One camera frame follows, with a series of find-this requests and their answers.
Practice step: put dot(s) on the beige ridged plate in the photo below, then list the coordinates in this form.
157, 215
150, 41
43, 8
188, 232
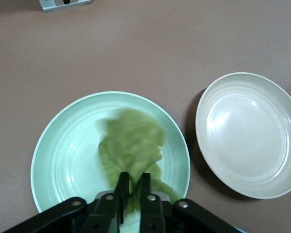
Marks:
247, 138

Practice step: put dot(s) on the silver metal bracket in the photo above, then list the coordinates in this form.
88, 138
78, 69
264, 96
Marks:
51, 4

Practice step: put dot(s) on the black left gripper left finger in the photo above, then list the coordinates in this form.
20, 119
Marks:
104, 213

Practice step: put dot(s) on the mint green ridged plate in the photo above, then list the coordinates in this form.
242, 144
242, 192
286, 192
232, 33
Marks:
63, 150

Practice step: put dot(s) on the green lettuce leaf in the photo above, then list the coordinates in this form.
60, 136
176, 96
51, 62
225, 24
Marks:
133, 140

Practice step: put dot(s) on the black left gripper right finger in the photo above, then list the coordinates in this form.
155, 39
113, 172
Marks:
151, 216

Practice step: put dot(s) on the blue ridged plate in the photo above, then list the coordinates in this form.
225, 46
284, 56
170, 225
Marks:
237, 230

